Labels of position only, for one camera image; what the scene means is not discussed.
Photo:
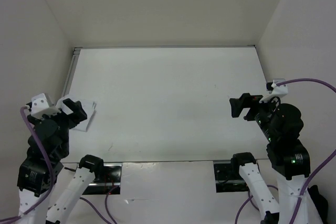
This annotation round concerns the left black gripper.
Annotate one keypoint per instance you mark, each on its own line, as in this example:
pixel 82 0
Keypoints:
pixel 78 115

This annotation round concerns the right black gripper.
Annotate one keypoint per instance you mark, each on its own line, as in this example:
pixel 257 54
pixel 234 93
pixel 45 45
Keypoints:
pixel 236 104

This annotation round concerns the white skirt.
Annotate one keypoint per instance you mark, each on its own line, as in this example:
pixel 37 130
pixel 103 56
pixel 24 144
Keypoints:
pixel 90 108

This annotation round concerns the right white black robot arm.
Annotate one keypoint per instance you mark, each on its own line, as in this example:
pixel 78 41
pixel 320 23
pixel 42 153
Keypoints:
pixel 281 124

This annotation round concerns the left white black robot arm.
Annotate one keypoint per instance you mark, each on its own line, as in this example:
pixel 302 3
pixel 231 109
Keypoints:
pixel 49 126

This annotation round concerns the black cloth item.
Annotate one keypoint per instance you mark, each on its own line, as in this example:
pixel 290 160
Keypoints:
pixel 320 203

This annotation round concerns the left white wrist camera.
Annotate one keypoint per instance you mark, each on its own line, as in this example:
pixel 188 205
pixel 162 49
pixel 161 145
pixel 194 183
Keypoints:
pixel 43 105

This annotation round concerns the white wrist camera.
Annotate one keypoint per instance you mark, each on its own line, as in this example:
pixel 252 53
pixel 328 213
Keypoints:
pixel 274 90
pixel 43 105

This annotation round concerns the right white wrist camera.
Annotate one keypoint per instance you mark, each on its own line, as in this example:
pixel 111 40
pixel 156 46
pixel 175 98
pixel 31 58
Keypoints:
pixel 274 90

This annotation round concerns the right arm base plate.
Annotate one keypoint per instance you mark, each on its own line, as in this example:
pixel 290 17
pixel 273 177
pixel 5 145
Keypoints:
pixel 226 180

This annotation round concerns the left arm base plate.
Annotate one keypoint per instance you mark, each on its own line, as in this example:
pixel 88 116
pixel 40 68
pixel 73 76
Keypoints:
pixel 95 178

